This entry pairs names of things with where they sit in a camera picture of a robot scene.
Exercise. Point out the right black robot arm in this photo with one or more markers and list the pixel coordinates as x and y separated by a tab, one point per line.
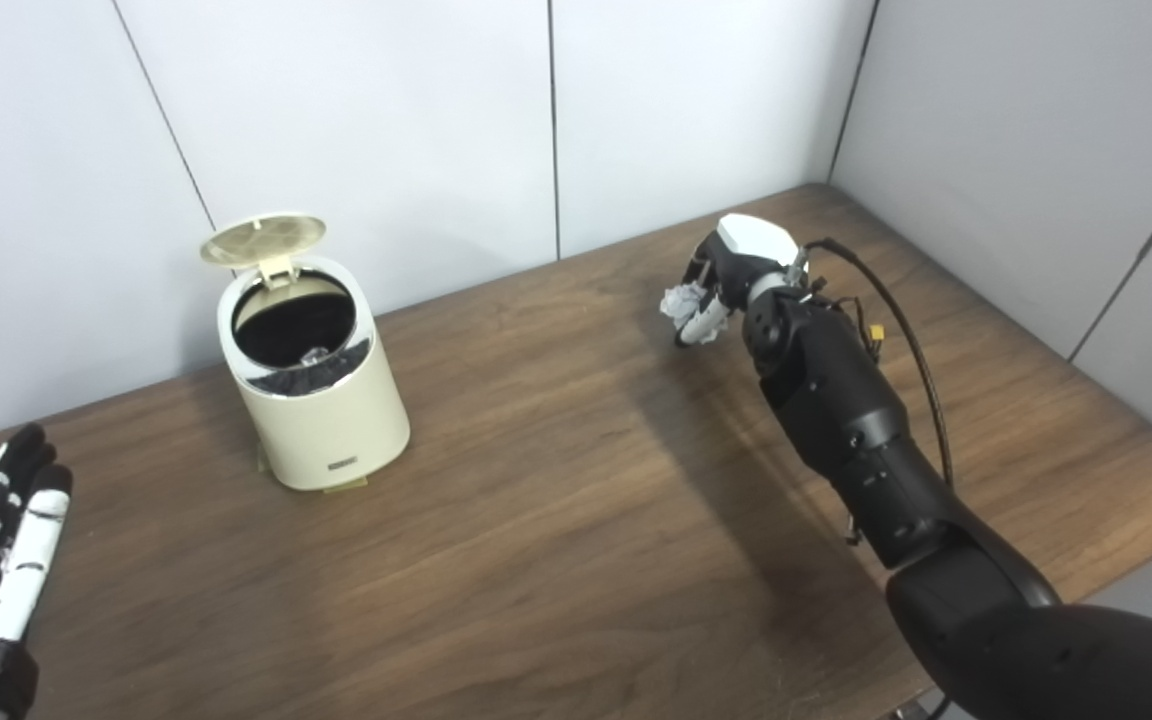
856	430

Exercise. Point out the cream-colored plastic bin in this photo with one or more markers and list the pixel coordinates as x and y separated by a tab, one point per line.
326	420

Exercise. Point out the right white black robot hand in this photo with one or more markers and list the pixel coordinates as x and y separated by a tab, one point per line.
751	245

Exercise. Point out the white paper ball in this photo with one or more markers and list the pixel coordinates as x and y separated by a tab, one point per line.
681	300

